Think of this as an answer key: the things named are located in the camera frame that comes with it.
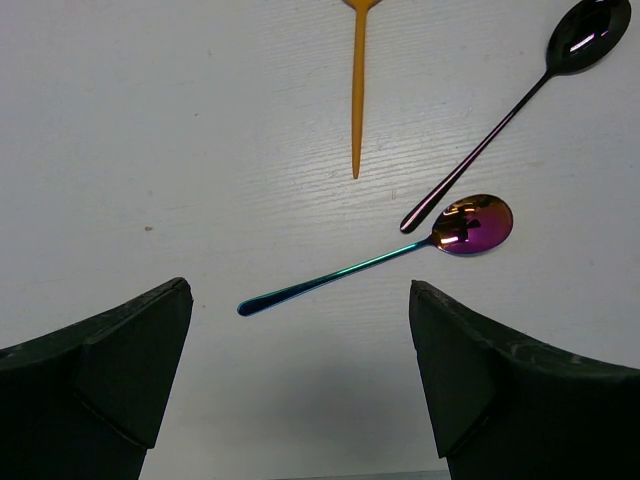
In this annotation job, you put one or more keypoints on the iridescent rainbow spoon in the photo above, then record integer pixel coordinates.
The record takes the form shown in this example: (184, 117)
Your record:
(471, 226)

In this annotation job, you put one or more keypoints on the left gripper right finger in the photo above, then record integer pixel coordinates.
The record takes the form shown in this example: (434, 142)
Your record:
(504, 405)

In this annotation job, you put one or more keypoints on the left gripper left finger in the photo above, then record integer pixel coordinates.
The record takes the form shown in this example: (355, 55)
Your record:
(87, 401)

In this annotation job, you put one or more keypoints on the black spoon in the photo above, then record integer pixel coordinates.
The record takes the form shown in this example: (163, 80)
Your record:
(583, 37)

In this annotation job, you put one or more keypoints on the orange spoon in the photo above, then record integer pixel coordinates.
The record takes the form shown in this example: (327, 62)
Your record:
(361, 8)

